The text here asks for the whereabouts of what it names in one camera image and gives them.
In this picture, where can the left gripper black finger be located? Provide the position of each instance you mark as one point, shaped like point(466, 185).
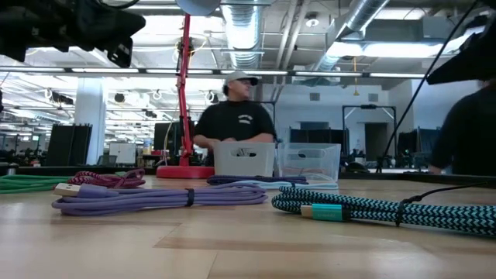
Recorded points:
point(112, 23)

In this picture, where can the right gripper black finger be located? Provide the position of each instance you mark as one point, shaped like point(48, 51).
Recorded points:
point(472, 66)

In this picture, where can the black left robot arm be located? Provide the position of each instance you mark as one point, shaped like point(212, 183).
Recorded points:
point(13, 31)

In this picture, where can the person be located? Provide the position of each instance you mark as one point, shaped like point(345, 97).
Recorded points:
point(469, 131)
point(234, 120)

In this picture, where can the white building column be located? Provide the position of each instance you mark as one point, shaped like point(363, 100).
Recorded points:
point(90, 120)

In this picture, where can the black cabinet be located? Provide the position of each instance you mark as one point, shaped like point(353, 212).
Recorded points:
point(67, 145)

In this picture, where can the black monitor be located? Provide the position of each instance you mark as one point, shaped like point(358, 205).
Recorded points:
point(166, 135)

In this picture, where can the white box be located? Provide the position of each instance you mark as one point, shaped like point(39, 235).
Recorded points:
point(122, 153)

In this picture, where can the red desk lamp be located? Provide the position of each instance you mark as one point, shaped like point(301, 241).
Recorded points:
point(185, 172)

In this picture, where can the clear plastic bin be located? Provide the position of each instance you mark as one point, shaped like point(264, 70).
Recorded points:
point(310, 153)

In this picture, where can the opaque grey plastic bin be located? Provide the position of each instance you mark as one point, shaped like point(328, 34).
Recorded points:
point(232, 166)

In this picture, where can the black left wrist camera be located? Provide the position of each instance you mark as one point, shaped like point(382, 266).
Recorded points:
point(121, 52)

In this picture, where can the black metal stand frame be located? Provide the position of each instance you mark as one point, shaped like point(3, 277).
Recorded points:
point(368, 106)

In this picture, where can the silver ventilation duct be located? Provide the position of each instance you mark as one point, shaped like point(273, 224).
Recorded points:
point(242, 35)
point(360, 15)

